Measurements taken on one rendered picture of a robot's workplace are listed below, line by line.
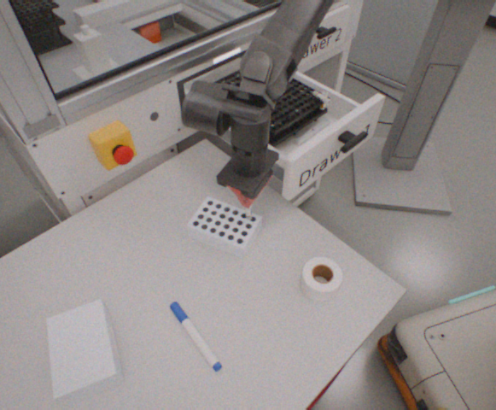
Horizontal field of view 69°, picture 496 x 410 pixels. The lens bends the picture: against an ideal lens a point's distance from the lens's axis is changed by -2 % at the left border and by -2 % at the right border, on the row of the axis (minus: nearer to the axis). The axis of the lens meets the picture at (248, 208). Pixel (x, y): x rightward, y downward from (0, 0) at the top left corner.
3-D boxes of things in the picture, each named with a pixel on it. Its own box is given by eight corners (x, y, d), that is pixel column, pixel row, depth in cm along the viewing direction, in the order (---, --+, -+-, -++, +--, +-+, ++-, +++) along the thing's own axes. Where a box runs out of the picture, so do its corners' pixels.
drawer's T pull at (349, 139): (367, 137, 72) (369, 131, 70) (344, 155, 68) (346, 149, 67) (352, 129, 73) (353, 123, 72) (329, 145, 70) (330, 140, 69)
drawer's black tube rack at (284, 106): (325, 121, 85) (329, 97, 80) (272, 156, 77) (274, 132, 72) (258, 83, 95) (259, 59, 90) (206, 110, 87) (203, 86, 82)
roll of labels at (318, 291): (302, 264, 69) (305, 253, 66) (339, 271, 68) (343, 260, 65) (297, 298, 65) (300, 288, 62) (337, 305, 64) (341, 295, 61)
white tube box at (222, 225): (261, 227, 75) (262, 216, 72) (243, 260, 70) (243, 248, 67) (208, 207, 78) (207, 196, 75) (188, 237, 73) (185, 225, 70)
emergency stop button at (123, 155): (137, 161, 74) (132, 145, 70) (120, 170, 72) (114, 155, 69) (130, 153, 75) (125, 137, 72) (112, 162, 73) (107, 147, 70)
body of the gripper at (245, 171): (215, 185, 58) (212, 150, 53) (246, 148, 64) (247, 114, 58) (251, 201, 57) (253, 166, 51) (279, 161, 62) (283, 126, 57)
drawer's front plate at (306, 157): (372, 136, 84) (386, 95, 76) (288, 202, 71) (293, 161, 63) (366, 132, 85) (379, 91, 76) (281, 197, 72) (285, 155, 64)
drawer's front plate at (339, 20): (343, 43, 112) (351, 5, 104) (279, 77, 100) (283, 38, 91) (339, 40, 113) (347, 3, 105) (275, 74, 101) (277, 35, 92)
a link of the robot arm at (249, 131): (262, 122, 48) (277, 99, 51) (215, 109, 49) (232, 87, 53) (259, 161, 53) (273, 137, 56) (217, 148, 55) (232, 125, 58)
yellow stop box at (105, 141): (140, 157, 77) (131, 130, 71) (109, 173, 73) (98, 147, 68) (127, 145, 79) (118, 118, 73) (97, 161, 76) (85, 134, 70)
